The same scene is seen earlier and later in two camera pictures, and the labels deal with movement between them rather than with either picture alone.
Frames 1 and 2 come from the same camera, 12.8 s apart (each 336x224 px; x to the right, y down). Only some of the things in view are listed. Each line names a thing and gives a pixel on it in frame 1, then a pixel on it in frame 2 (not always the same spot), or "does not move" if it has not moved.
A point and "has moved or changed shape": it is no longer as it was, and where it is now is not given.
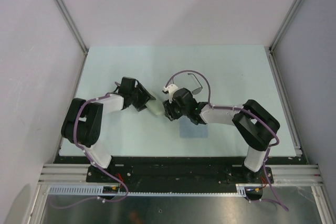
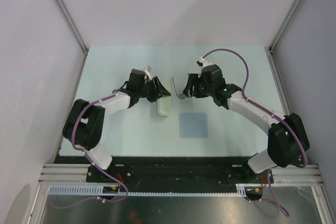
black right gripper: (169, 111) to (193, 80)
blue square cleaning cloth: (189, 129) does not move
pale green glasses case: (155, 107) has moved or changed shape
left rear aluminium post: (62, 9) does not move
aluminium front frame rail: (309, 174) does not move
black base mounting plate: (177, 171) does not move
